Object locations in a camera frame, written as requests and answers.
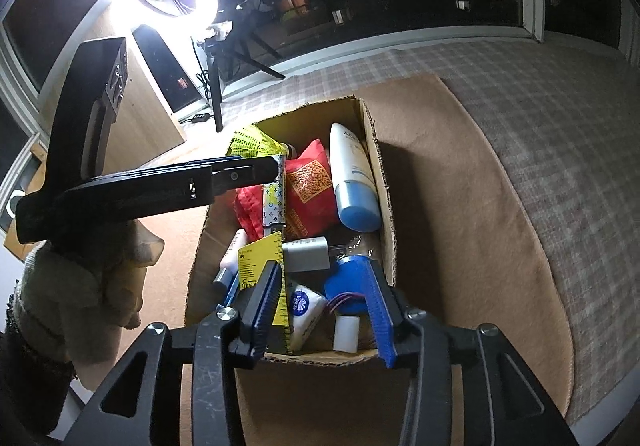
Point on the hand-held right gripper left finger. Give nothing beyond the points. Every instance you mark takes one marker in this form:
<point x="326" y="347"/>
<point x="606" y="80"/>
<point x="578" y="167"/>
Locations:
<point x="260" y="306"/>

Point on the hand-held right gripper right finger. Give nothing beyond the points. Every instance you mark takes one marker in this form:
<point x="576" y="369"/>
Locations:
<point x="380" y="311"/>

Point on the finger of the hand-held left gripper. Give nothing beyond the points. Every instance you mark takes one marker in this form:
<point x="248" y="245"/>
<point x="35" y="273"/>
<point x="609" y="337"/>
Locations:
<point x="215" y="159"/>
<point x="245" y="176"/>

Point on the blue card holder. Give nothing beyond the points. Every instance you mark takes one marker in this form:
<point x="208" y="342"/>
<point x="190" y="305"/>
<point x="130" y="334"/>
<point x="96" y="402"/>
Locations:
<point x="232" y="288"/>

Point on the yellow green mesh pouf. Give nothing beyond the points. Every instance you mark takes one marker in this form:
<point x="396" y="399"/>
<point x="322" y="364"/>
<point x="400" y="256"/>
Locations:
<point x="252" y="143"/>

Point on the small white block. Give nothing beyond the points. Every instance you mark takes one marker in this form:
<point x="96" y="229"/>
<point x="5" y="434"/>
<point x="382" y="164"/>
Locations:
<point x="346" y="333"/>

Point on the blue round lid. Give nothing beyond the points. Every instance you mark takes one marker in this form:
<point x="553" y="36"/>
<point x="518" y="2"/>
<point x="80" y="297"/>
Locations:
<point x="347" y="281"/>

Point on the white tissue packet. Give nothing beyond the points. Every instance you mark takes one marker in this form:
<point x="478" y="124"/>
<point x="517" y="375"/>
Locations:
<point x="305" y="311"/>

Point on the yellow black ruler card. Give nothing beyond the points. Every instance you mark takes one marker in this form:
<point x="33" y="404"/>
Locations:
<point x="260" y="251"/>

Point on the small pink bottle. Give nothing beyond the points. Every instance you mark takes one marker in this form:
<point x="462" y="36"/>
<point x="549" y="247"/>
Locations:
<point x="232" y="256"/>

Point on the red cloth bag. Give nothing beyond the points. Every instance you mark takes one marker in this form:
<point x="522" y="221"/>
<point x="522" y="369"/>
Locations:
<point x="310" y="186"/>

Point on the white charger plug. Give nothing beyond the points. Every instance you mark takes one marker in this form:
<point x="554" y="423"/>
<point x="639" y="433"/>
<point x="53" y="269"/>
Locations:
<point x="307" y="253"/>

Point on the cardboard box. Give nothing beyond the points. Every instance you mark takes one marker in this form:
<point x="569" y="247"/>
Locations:
<point x="385" y="206"/>

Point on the white blue lotion tube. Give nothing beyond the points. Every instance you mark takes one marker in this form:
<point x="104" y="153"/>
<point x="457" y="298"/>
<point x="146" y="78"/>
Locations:
<point x="352" y="176"/>

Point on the person's left hand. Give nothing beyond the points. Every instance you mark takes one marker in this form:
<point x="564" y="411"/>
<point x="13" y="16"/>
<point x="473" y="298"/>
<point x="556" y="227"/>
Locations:
<point x="80" y="286"/>

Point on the black power strip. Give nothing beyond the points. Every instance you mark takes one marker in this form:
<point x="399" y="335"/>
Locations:
<point x="195" y="118"/>

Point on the light wooden board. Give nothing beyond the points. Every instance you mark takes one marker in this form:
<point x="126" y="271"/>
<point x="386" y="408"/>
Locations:
<point x="145" y="126"/>

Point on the pine plank panel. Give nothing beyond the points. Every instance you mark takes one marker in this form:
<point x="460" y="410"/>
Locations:
<point x="12" y="241"/>

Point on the plaid cloth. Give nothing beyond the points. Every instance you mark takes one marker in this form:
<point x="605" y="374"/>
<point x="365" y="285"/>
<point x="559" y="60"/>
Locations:
<point x="550" y="126"/>

